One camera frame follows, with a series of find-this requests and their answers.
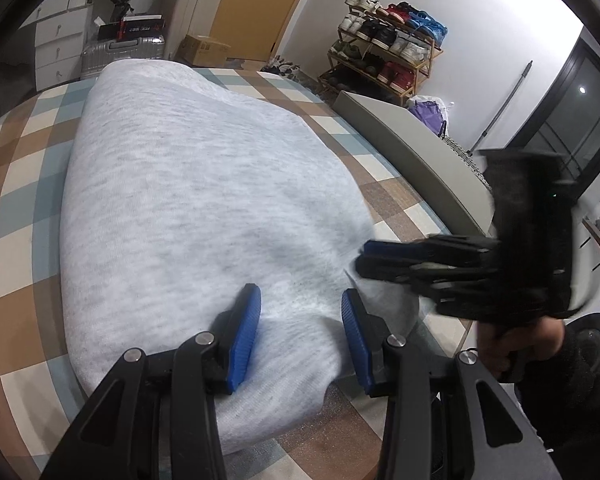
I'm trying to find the light grey sweatshirt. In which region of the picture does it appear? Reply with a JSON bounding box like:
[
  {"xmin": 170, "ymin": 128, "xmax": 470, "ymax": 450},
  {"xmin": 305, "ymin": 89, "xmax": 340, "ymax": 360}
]
[{"xmin": 59, "ymin": 60, "xmax": 418, "ymax": 453}]

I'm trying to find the person's right forearm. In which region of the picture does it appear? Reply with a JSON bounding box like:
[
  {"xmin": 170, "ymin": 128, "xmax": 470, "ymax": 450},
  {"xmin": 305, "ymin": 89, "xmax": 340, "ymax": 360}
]
[{"xmin": 517, "ymin": 330, "xmax": 600, "ymax": 479}]

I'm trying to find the person's right hand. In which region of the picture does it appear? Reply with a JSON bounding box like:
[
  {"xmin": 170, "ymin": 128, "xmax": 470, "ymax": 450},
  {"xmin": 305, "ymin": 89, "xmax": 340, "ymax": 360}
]
[{"xmin": 477, "ymin": 316, "xmax": 566, "ymax": 379}]

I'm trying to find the grey bed end bench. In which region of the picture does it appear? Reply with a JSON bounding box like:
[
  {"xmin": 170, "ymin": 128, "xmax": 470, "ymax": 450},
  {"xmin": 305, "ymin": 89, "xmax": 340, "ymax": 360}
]
[{"xmin": 334, "ymin": 91, "xmax": 493, "ymax": 235}]

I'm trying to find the black glass balcony door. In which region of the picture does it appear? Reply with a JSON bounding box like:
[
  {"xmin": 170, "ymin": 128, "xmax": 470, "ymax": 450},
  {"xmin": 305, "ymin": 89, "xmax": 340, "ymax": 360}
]
[{"xmin": 508, "ymin": 39, "xmax": 600, "ymax": 198}]

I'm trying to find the grey mop pole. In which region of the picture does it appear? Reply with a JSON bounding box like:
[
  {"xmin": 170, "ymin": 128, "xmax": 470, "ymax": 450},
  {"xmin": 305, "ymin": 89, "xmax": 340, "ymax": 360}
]
[{"xmin": 467, "ymin": 60, "xmax": 533, "ymax": 156}]

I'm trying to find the purple bag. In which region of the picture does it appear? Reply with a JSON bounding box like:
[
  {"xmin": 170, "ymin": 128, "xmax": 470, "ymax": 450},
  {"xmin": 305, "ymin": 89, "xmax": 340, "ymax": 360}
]
[{"xmin": 406, "ymin": 96, "xmax": 449, "ymax": 138}]

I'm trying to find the plaid bed sheet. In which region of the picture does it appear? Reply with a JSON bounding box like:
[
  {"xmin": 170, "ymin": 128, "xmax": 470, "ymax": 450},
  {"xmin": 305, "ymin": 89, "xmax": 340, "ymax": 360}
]
[{"xmin": 0, "ymin": 68, "xmax": 443, "ymax": 479}]

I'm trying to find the wooden shoe rack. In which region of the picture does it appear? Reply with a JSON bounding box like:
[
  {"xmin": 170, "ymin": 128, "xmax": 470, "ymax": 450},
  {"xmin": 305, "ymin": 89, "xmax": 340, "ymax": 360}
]
[{"xmin": 318, "ymin": 0, "xmax": 448, "ymax": 107}]

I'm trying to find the cardboard box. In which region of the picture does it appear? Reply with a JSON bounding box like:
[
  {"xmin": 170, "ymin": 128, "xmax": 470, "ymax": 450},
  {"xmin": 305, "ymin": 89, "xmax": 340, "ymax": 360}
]
[{"xmin": 175, "ymin": 35, "xmax": 230, "ymax": 68}]

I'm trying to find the silver suitcase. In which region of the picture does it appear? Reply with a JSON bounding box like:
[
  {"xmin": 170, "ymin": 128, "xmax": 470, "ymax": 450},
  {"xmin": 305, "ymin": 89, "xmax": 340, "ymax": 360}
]
[{"xmin": 80, "ymin": 36, "xmax": 166, "ymax": 79}]

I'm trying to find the black shoe box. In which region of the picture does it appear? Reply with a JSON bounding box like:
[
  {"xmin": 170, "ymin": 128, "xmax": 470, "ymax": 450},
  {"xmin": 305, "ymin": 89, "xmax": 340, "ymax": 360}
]
[{"xmin": 117, "ymin": 14, "xmax": 164, "ymax": 41}]

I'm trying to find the wooden door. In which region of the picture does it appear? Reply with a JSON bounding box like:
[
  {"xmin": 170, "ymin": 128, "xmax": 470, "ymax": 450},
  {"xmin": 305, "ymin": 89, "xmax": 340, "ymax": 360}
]
[{"xmin": 211, "ymin": 0, "xmax": 300, "ymax": 62}]

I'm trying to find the white narrow cabinet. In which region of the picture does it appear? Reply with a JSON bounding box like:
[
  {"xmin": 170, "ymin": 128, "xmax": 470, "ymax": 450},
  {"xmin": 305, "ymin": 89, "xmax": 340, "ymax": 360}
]
[{"xmin": 161, "ymin": 0, "xmax": 221, "ymax": 60}]

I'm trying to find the white drawer dresser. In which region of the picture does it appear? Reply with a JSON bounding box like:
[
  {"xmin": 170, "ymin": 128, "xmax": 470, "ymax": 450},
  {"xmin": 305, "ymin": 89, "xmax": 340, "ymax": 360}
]
[{"xmin": 21, "ymin": 0, "xmax": 92, "ymax": 92}]

